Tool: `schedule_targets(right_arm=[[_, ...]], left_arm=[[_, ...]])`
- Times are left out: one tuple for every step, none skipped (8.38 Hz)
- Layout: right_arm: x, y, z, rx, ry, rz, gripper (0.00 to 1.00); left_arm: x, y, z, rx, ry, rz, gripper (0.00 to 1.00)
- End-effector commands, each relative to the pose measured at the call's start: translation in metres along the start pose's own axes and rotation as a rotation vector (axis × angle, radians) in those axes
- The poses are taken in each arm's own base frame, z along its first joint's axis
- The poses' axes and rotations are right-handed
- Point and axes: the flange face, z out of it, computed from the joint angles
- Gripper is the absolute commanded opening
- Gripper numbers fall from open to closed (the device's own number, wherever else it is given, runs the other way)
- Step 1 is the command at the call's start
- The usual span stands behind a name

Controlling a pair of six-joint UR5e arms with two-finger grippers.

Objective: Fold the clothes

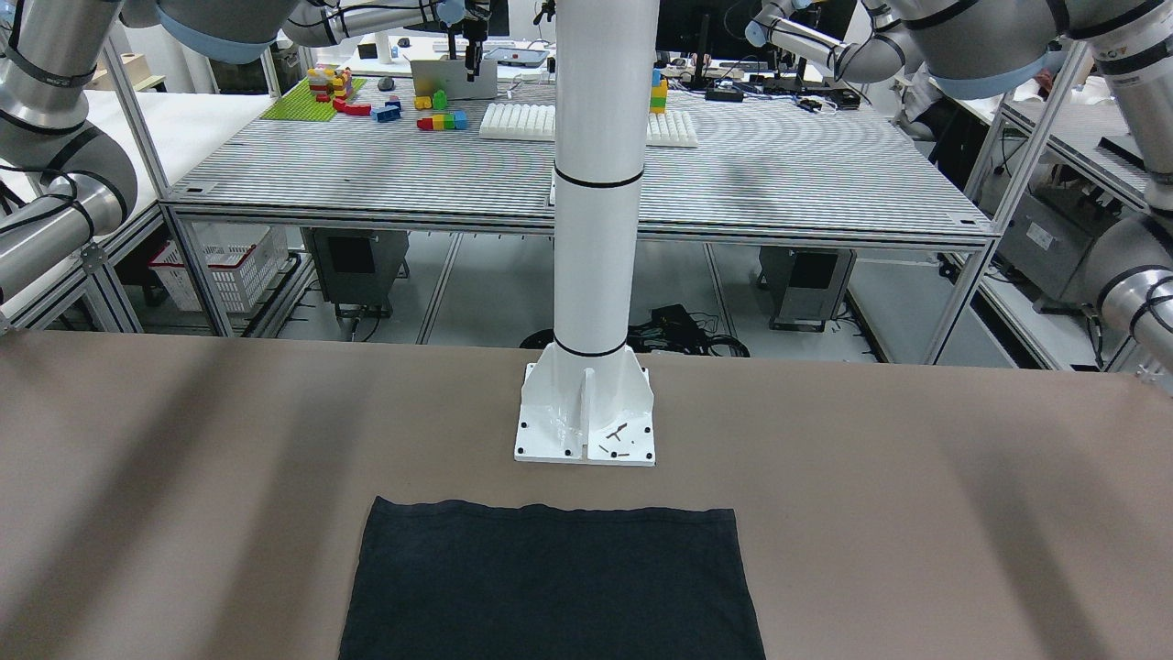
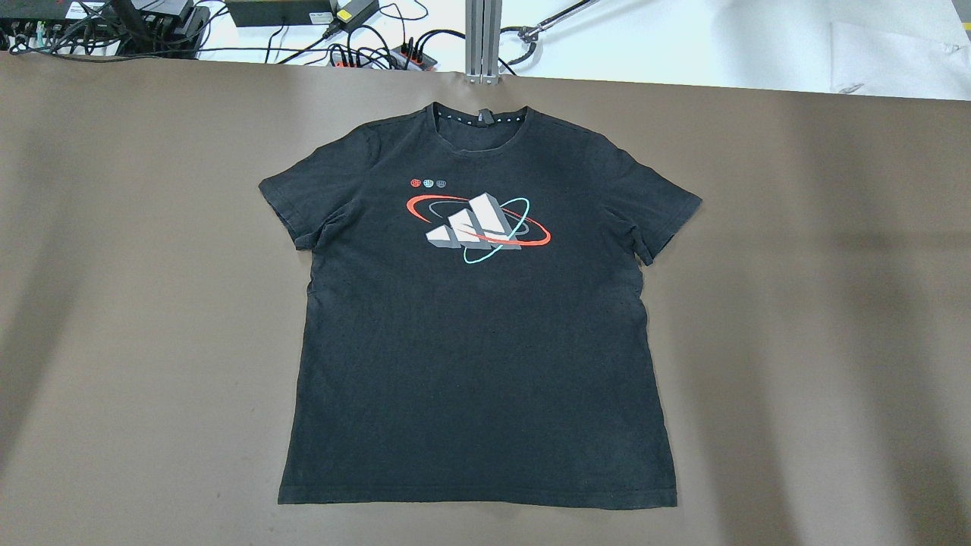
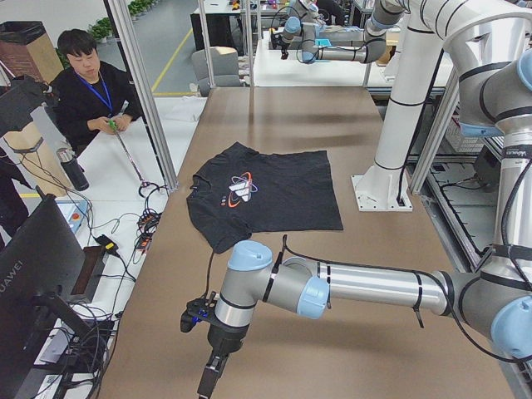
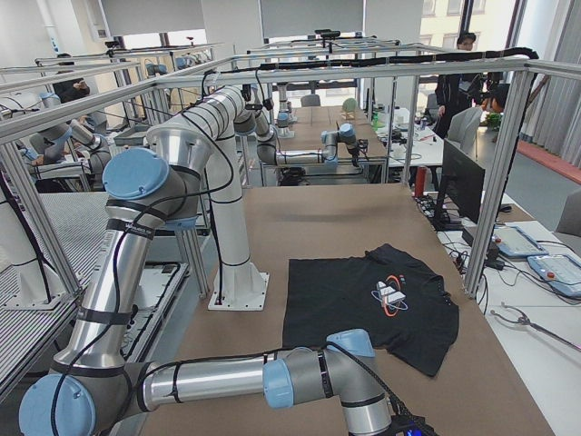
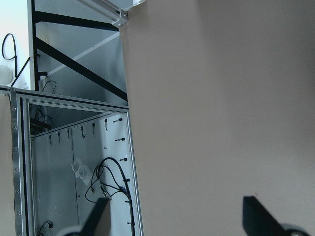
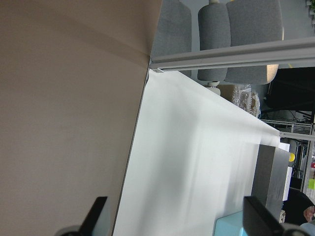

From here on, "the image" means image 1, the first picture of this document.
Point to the colourful building block stack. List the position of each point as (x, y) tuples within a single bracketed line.
[(659, 91)]

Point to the striped aluminium work table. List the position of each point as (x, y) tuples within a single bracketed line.
[(764, 172)]

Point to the green building block baseplate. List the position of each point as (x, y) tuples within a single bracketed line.
[(309, 102)]

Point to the black t-shirt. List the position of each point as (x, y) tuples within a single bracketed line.
[(457, 580)]

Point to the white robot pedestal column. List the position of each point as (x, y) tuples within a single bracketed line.
[(587, 399)]

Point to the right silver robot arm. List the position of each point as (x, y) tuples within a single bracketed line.
[(89, 183)]

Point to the white plastic basket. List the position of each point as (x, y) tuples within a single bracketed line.
[(242, 259)]

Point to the grey control box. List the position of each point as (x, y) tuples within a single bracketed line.
[(356, 267)]

